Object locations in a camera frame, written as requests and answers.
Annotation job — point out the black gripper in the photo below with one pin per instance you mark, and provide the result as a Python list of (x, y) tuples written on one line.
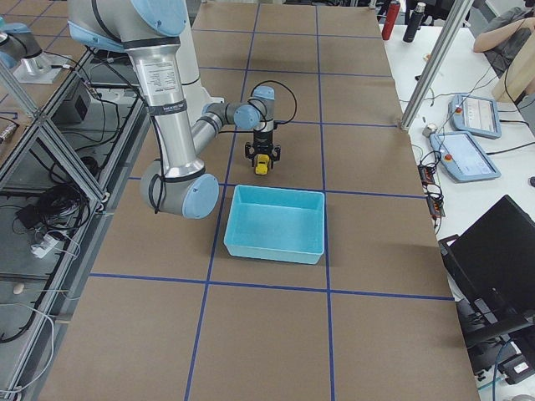
[(262, 139)]

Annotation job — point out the light blue plastic bin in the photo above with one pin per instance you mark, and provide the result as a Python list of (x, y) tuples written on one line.
[(276, 224)]

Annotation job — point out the teach pendant tablet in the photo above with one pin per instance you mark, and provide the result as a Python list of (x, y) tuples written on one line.
[(463, 158), (476, 115)]

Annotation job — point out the aluminium frame rail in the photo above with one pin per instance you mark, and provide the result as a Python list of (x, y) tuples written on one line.
[(70, 157)]

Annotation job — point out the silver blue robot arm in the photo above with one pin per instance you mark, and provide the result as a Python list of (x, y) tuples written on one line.
[(156, 36)]

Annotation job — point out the red cylinder bottle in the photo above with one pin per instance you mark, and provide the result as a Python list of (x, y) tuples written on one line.
[(392, 11)]

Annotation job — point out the black power adapter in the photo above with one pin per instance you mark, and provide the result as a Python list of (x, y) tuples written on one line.
[(28, 216)]

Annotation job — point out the near teach pendant tablet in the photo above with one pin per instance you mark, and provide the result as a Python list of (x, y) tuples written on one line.
[(463, 158)]

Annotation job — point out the black monitor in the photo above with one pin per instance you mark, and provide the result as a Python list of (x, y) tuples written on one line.
[(492, 263)]

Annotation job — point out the aluminium frame post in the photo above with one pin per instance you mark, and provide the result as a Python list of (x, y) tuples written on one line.
[(456, 17)]

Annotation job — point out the operator forearm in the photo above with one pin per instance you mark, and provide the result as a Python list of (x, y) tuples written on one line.
[(489, 40)]

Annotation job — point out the black bottle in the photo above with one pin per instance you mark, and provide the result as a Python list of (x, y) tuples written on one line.
[(414, 22)]

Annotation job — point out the yellow beetle toy car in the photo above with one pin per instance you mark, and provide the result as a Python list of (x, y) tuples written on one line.
[(262, 164)]

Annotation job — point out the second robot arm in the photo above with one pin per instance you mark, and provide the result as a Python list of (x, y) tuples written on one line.
[(21, 53)]

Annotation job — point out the far teach pendant tablet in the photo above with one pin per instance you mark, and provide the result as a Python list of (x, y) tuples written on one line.
[(476, 115)]

